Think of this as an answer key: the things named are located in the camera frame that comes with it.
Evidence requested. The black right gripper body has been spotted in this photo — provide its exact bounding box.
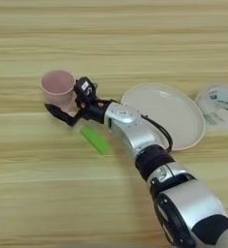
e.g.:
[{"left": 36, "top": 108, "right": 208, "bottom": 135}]
[{"left": 75, "top": 98, "right": 112, "bottom": 125}]

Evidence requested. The green rectangular block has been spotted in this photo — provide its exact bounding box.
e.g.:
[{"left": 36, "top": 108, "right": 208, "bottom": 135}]
[{"left": 79, "top": 124, "right": 113, "bottom": 156}]

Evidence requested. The pink plastic cup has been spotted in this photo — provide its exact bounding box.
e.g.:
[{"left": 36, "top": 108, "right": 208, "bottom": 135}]
[{"left": 39, "top": 69, "right": 77, "bottom": 112}]

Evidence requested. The beige round plate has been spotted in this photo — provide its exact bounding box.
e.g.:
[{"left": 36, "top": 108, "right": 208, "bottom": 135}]
[{"left": 120, "top": 82, "right": 207, "bottom": 152}]

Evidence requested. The small black box white label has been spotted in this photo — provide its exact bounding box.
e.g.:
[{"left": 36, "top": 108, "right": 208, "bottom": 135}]
[{"left": 73, "top": 77, "right": 98, "bottom": 105}]

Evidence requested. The clear plastic round container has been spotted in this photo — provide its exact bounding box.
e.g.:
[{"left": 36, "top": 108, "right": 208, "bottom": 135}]
[{"left": 194, "top": 83, "right": 228, "bottom": 132}]

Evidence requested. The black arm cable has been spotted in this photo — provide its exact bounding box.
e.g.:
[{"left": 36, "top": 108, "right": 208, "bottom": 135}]
[{"left": 141, "top": 113, "right": 175, "bottom": 154}]

